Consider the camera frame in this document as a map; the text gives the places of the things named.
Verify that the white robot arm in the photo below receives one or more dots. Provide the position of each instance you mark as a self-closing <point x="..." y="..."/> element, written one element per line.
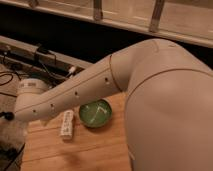
<point x="168" y="112"/>

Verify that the green ceramic bowl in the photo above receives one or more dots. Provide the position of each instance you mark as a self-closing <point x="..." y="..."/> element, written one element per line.
<point x="95" y="114"/>

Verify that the white plug adapter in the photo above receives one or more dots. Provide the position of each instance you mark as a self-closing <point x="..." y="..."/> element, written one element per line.
<point x="72" y="70"/>

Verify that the wooden board table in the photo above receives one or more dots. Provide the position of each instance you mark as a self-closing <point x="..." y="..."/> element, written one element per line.
<point x="102" y="149"/>

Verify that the black power adapter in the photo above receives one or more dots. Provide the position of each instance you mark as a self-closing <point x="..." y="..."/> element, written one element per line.
<point x="42" y="50"/>

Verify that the black round floor plug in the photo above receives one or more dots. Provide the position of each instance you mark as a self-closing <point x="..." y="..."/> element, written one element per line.
<point x="7" y="115"/>

